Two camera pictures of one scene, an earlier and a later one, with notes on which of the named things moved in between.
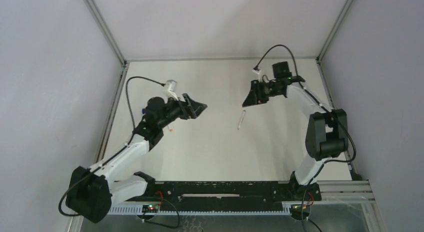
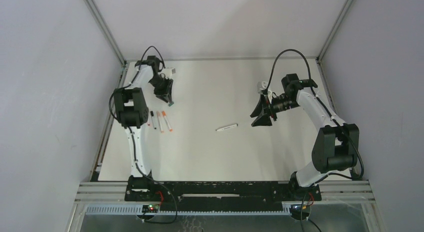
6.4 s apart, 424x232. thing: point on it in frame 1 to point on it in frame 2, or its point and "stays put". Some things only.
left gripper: x=187 y=107 to x=163 y=91
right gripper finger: x=255 y=96 to x=262 y=120
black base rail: x=229 y=196 stays put
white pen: x=240 y=121 to x=226 y=127
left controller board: x=150 y=208 stays put
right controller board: x=295 y=211 stays put
